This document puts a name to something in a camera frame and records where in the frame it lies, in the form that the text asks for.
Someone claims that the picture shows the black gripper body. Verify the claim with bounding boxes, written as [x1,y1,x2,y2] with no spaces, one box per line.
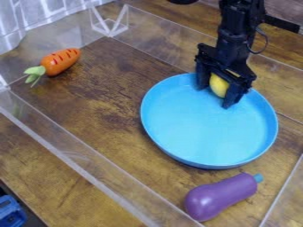
[195,28,256,86]

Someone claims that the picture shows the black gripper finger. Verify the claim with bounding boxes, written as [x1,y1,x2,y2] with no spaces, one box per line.
[223,78,251,109]
[195,61,211,90]

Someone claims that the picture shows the yellow toy lemon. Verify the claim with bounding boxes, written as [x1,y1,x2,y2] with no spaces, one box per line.
[210,74,230,98]

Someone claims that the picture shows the blue round tray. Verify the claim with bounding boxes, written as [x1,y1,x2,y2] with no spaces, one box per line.
[140,74,278,169]

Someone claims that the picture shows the orange toy carrot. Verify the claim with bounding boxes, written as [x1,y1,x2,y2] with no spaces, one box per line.
[24,48,82,86]

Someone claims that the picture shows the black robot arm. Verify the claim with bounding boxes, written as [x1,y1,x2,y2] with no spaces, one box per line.
[195,0,266,109]

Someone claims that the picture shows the purple toy eggplant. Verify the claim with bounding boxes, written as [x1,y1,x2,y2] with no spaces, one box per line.
[184,173,264,222]

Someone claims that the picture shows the blue plastic object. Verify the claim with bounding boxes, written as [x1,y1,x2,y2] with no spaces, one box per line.
[0,195,27,227]

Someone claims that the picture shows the black cable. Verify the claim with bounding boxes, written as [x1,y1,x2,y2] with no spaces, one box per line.
[167,0,270,55]

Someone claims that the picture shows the clear acrylic enclosure wall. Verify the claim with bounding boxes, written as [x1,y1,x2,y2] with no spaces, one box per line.
[0,0,303,227]

